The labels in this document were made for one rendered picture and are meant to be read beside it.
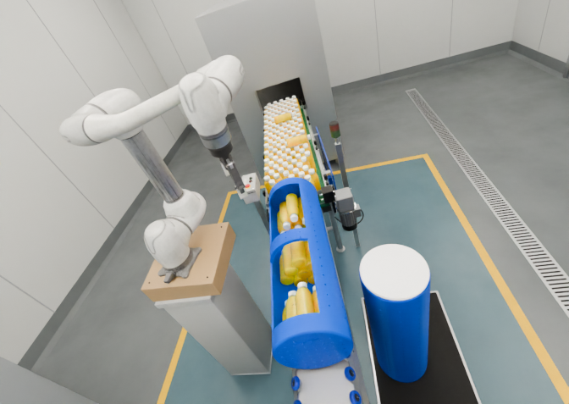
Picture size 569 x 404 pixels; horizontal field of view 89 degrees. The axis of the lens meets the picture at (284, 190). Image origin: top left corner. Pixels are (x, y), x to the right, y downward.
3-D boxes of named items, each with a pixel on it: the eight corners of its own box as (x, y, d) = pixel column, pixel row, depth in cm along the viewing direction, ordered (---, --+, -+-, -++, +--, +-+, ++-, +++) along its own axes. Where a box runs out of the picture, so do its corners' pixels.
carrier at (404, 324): (436, 379, 161) (416, 329, 184) (444, 294, 109) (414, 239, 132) (384, 386, 165) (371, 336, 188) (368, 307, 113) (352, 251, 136)
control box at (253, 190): (245, 204, 193) (240, 192, 187) (246, 186, 209) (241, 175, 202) (260, 201, 191) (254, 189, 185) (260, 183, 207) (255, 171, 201)
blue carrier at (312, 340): (286, 375, 110) (260, 342, 94) (277, 219, 180) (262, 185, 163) (359, 361, 107) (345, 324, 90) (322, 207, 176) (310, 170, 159)
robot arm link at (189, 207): (173, 236, 156) (194, 207, 171) (197, 239, 150) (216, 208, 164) (69, 107, 108) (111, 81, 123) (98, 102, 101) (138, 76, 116)
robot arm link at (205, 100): (221, 139, 81) (237, 110, 89) (201, 89, 69) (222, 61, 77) (188, 136, 84) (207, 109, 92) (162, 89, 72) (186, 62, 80)
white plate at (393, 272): (442, 291, 109) (442, 293, 110) (413, 237, 131) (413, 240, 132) (368, 305, 113) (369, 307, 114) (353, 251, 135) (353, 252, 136)
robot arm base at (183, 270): (153, 283, 145) (147, 277, 141) (174, 247, 160) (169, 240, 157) (183, 286, 139) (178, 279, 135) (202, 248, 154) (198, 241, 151)
